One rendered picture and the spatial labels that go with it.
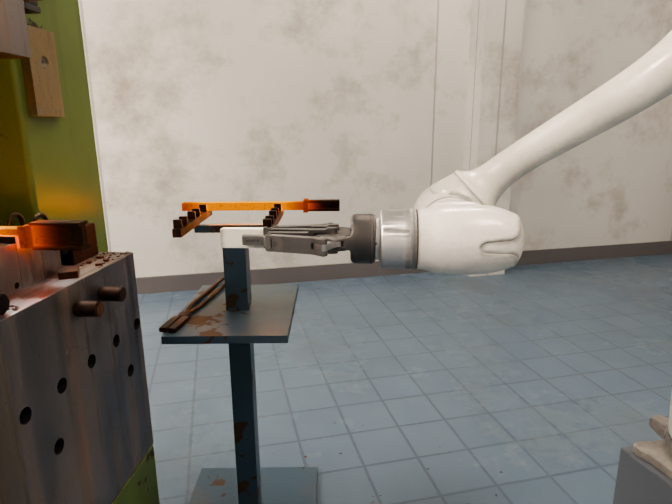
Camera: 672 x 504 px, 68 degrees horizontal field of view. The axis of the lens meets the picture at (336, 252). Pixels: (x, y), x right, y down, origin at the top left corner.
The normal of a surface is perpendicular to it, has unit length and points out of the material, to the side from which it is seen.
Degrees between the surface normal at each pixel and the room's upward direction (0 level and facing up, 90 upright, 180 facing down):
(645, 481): 90
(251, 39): 90
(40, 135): 90
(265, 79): 90
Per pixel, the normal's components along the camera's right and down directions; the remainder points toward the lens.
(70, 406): 1.00, 0.01
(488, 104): 0.23, 0.23
